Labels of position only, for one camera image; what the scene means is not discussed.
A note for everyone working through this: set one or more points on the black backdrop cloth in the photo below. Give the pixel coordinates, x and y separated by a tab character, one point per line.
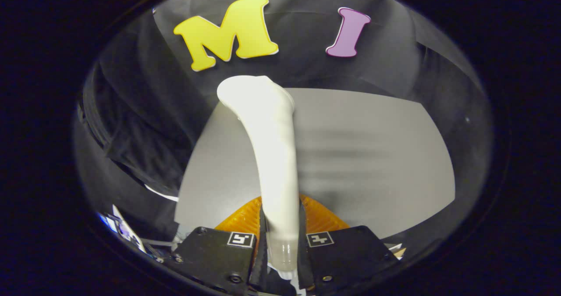
307	59

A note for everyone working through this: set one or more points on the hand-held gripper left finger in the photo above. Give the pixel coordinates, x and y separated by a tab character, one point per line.
210	256

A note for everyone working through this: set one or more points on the black suit jacket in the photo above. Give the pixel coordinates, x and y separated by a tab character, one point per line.
144	147

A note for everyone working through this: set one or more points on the grey cabinet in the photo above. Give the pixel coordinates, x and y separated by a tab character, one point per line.
372	164

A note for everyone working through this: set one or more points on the cardboard box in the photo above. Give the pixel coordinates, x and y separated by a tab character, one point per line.
395	251

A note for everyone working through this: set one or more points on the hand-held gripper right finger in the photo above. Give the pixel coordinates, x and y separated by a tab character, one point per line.
346	256

